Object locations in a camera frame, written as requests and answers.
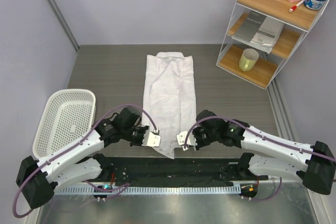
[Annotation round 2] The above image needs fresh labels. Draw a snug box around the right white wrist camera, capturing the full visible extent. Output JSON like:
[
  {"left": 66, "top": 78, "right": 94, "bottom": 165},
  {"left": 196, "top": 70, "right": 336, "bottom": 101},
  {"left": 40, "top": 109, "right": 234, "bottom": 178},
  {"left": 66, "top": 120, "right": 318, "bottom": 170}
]
[{"left": 176, "top": 131, "right": 197, "bottom": 151}]

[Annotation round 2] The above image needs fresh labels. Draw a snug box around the light grey booklet stack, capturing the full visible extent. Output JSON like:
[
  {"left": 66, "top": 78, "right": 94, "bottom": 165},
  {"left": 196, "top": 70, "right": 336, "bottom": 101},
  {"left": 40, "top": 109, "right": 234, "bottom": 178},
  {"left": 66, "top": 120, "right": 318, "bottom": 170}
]
[{"left": 250, "top": 17, "right": 285, "bottom": 54}]

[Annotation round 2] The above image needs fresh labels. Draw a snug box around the pale yellow cup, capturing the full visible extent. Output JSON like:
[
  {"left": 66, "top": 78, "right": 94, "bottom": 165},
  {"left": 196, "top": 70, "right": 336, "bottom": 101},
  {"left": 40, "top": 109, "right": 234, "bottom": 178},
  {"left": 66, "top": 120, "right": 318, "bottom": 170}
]
[{"left": 238, "top": 48, "right": 259, "bottom": 71}]

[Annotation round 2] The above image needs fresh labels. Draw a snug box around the slotted grey cable duct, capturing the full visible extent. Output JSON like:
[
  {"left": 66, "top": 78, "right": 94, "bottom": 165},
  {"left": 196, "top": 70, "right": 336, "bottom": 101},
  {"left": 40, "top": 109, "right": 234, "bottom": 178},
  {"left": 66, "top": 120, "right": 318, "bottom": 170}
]
[{"left": 55, "top": 184, "right": 241, "bottom": 196}]

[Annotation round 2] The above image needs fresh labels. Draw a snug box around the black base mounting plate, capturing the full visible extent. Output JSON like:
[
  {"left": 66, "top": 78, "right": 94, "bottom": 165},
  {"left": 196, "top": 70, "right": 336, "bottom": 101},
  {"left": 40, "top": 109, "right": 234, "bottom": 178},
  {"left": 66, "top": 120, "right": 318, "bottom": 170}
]
[{"left": 89, "top": 157, "right": 268, "bottom": 188}]

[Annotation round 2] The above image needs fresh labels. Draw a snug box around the red white marker pen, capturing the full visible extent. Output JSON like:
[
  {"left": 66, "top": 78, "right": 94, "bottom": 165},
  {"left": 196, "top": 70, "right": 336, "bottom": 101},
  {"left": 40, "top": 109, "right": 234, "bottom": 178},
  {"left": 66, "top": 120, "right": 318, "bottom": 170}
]
[{"left": 288, "top": 0, "right": 305, "bottom": 13}]

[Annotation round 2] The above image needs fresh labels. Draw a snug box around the white perforated plastic basket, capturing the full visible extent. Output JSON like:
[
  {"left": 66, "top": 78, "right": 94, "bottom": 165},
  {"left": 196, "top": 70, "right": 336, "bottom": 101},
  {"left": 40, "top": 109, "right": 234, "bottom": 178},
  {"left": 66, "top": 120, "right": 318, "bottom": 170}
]
[{"left": 33, "top": 89, "right": 96, "bottom": 159}]

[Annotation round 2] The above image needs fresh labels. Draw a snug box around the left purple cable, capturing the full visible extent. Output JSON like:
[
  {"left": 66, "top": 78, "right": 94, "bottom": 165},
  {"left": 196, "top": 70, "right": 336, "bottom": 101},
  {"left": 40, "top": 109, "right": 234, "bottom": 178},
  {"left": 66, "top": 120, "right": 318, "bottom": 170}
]
[{"left": 12, "top": 103, "right": 161, "bottom": 219}]

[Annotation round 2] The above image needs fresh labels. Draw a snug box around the purple cable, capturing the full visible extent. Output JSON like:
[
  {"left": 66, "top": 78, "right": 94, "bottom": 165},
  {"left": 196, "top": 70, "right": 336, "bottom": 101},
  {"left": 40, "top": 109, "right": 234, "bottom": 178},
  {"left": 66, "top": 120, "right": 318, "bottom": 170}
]
[
  {"left": 182, "top": 115, "right": 336, "bottom": 204},
  {"left": 12, "top": 103, "right": 161, "bottom": 219}
]

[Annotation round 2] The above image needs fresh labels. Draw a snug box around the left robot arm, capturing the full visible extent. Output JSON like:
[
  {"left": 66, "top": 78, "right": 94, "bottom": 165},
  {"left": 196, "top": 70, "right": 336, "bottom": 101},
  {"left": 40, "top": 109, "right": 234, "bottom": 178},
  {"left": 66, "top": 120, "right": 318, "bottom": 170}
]
[{"left": 13, "top": 104, "right": 150, "bottom": 209}]

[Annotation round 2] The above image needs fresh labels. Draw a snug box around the white long sleeve shirt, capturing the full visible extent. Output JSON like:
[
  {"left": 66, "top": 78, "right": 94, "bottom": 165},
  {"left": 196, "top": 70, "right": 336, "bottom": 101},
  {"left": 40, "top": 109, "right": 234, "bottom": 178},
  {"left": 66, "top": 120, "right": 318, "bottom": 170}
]
[{"left": 143, "top": 52, "right": 196, "bottom": 159}]

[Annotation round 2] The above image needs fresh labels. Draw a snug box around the white wire wooden shelf rack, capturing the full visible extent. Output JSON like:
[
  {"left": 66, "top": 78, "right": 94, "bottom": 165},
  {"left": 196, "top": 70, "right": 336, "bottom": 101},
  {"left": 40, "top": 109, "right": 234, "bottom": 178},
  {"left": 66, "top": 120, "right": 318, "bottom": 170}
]
[{"left": 216, "top": 0, "right": 329, "bottom": 89}]

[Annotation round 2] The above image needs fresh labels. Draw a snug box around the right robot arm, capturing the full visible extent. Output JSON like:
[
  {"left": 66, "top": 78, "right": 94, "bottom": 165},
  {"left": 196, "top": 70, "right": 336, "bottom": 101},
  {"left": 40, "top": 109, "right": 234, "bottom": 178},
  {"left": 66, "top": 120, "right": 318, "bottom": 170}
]
[{"left": 183, "top": 110, "right": 335, "bottom": 195}]

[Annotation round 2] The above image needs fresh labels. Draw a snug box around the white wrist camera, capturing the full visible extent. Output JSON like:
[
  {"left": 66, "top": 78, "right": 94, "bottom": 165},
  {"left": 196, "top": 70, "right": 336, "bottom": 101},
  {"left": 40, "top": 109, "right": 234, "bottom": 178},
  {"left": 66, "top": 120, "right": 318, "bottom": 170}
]
[
  {"left": 142, "top": 130, "right": 161, "bottom": 147},
  {"left": 176, "top": 131, "right": 197, "bottom": 151}
]

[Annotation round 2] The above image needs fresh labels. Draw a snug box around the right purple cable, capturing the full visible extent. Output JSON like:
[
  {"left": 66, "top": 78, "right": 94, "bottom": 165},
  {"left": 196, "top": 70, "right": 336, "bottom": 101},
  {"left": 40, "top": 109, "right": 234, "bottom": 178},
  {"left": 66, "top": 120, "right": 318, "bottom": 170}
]
[{"left": 182, "top": 115, "right": 336, "bottom": 204}]

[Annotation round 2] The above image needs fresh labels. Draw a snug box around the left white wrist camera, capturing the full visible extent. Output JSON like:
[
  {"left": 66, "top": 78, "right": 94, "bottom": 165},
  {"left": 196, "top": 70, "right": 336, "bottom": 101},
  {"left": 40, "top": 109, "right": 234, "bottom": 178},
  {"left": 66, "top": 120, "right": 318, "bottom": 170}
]
[{"left": 142, "top": 130, "right": 161, "bottom": 147}]

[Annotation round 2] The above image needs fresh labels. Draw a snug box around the grey wall corner strip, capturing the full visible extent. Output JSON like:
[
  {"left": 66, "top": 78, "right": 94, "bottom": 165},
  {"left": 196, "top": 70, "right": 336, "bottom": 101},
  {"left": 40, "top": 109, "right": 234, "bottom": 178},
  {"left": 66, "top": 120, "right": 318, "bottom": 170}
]
[{"left": 46, "top": 0, "right": 79, "bottom": 52}]

